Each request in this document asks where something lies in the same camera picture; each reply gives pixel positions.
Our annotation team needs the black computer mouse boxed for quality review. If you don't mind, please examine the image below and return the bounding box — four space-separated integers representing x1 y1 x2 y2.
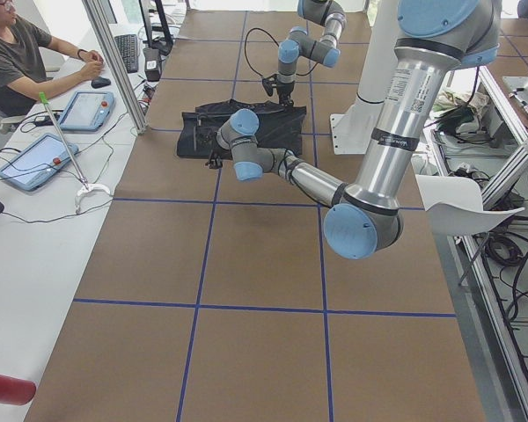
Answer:
91 76 111 89

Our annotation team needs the metal reacher grabber tool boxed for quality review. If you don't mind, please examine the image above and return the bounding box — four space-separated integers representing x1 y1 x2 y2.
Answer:
39 91 112 215

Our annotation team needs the red fire extinguisher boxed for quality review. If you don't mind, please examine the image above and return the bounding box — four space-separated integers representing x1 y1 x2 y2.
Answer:
0 375 37 405

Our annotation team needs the black monitor on stand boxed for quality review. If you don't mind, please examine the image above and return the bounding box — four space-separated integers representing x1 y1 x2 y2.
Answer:
138 0 174 56

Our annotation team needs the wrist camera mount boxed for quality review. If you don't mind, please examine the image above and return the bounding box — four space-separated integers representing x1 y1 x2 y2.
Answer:
205 150 223 170
261 74 278 97

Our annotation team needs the black printed t-shirt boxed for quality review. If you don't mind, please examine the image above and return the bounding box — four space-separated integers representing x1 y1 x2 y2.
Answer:
176 99 307 158

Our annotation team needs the teach pendant tablet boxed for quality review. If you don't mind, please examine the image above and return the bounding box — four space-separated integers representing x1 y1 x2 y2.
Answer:
58 91 114 132
0 133 70 192

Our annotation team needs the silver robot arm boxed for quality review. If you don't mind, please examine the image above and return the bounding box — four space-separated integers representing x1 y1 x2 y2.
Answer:
215 1 502 259
273 0 347 106

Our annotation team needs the far teach pendant tablet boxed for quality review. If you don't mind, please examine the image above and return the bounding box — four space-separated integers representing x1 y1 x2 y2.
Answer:
58 91 114 132

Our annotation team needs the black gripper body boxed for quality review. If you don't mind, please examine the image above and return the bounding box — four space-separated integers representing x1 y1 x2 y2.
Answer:
276 82 295 105

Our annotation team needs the black computer keyboard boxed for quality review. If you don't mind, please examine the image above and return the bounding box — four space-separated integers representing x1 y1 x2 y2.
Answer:
114 33 139 73

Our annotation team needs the white plastic chair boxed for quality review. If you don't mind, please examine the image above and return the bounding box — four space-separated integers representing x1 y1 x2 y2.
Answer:
415 175 524 236

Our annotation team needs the aluminium frame post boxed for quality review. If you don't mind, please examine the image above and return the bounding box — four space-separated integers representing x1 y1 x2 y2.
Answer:
82 0 147 135

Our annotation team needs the near teach pendant tablet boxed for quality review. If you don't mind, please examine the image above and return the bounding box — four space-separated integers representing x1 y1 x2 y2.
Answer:
0 133 70 192

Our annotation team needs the small black labelled box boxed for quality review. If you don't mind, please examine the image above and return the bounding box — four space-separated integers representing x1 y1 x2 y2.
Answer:
143 47 162 82

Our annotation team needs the seated man grey shirt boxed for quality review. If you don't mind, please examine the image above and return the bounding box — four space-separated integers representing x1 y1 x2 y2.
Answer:
0 1 104 117

